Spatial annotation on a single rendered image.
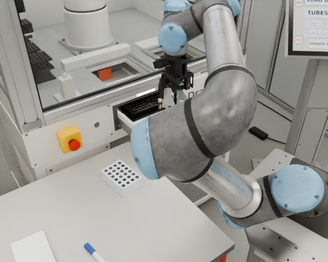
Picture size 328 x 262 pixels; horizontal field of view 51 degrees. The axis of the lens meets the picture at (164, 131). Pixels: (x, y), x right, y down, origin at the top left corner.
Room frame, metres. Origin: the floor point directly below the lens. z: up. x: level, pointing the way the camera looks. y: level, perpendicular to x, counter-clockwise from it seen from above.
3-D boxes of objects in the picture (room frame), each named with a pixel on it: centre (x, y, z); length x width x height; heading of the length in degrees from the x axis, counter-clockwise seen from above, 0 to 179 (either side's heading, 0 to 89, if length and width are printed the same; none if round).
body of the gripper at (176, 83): (0.99, -0.04, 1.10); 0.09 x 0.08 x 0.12; 36
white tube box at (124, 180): (0.84, 0.14, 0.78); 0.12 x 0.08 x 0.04; 43
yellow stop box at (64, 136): (0.92, 0.32, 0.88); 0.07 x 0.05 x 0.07; 126
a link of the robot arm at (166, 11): (0.99, -0.04, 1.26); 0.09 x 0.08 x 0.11; 173
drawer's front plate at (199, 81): (1.32, -0.19, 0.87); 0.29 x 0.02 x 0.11; 126
